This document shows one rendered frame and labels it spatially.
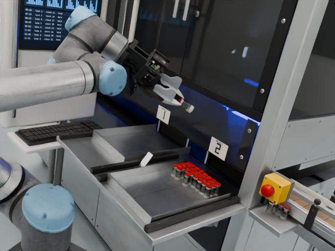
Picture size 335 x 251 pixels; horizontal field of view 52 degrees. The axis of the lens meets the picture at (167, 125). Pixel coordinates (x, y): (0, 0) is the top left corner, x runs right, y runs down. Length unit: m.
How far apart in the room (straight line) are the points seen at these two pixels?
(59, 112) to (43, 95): 1.13
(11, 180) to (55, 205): 0.13
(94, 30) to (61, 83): 0.24
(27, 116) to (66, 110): 0.20
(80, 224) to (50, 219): 1.60
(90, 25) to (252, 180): 0.71
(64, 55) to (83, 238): 1.62
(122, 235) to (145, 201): 0.86
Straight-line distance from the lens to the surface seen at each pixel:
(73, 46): 0.88
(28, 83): 0.68
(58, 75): 0.71
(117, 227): 2.01
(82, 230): 2.39
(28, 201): 0.85
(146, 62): 0.89
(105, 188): 1.17
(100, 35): 0.90
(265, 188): 1.14
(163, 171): 1.33
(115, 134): 1.57
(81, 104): 1.87
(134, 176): 1.26
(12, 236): 2.35
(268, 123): 1.14
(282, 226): 1.23
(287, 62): 1.10
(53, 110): 1.80
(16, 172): 0.92
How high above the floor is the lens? 1.51
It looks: 21 degrees down
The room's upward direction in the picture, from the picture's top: 12 degrees clockwise
